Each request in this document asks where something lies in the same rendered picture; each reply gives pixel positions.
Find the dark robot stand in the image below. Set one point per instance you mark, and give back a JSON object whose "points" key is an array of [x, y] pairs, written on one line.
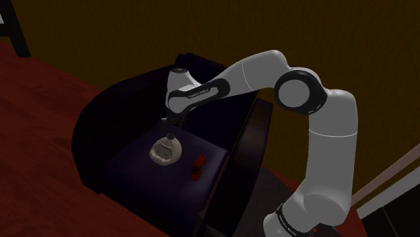
{"points": [[262, 203]]}

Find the red and black toy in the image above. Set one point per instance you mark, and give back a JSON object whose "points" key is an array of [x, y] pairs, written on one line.
{"points": [[198, 167]]}

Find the black furniture leg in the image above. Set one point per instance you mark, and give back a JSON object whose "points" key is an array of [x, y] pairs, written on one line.
{"points": [[14, 29]]}

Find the dark purple armchair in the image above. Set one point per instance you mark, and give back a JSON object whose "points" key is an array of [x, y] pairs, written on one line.
{"points": [[157, 190]]}

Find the grey round vase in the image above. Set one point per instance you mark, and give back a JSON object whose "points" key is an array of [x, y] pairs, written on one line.
{"points": [[165, 151]]}

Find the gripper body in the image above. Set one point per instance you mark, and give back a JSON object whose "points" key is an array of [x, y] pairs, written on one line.
{"points": [[171, 120]]}

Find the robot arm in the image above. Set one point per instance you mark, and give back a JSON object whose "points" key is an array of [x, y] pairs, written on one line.
{"points": [[331, 157]]}

